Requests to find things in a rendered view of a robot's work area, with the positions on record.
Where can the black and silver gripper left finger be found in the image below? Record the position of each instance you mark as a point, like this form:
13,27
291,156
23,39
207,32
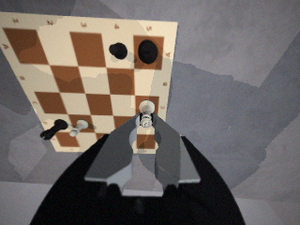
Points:
109,160

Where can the brown and cream chessboard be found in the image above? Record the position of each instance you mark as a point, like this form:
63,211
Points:
65,68

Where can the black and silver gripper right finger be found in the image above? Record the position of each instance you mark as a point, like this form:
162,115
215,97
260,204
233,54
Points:
178,162

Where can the white chess pawn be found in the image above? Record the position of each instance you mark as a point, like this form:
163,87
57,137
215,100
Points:
80,125

